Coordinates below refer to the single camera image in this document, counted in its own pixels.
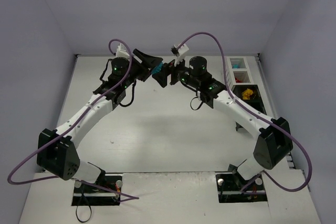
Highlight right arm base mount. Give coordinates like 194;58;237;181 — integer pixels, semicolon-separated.
215;172;268;204

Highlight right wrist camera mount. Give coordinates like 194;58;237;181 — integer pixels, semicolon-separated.
171;44;189;66

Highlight large yellow lego brick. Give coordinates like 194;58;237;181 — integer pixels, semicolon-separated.
241;88;255;100

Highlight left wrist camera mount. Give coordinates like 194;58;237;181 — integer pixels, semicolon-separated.
115;43;130;59

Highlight blue red yellow lego stack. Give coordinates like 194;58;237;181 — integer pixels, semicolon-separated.
151;62;163;74

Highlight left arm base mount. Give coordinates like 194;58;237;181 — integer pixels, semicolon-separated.
71;174;123;206

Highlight black slotted container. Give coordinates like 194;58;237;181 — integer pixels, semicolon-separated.
233;84;266;114

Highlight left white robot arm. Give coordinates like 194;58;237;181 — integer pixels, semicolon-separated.
37;49;163;185

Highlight white slotted container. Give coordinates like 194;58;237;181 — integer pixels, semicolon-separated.
225;56;255;90

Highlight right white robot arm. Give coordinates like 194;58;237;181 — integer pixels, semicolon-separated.
152;56;293;180

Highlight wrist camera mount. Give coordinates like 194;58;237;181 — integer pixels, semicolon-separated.
115;43;130;59
171;44;189;66

